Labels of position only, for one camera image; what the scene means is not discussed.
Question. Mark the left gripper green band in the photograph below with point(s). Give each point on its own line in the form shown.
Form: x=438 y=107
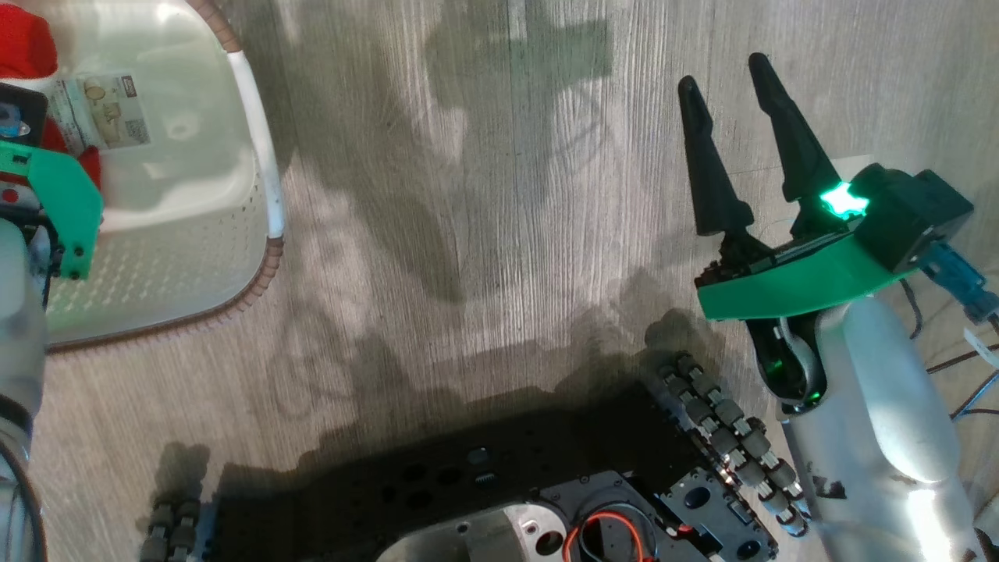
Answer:
x=62 y=203

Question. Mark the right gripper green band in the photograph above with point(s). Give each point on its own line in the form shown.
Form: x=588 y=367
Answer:
x=796 y=281

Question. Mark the paper product label sticker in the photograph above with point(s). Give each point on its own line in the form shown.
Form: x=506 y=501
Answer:
x=101 y=113

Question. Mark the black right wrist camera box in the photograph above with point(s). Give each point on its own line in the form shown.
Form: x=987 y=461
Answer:
x=905 y=211

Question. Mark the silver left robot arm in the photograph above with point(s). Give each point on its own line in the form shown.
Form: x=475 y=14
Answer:
x=19 y=328

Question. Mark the white perforated laundry basket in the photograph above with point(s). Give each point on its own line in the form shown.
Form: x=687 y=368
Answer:
x=195 y=195

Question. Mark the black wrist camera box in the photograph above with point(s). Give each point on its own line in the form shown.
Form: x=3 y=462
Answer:
x=27 y=97
x=905 y=211

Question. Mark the black robot wheeled base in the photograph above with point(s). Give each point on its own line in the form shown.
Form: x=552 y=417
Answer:
x=351 y=484

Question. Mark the omni wheel with rollers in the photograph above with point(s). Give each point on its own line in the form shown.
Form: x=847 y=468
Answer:
x=734 y=445
x=175 y=531

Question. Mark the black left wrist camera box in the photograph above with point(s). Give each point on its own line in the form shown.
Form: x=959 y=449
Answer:
x=27 y=97

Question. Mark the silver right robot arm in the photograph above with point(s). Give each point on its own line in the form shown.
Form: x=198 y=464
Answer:
x=882 y=421

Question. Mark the red cloth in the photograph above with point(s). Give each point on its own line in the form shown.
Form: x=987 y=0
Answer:
x=23 y=47

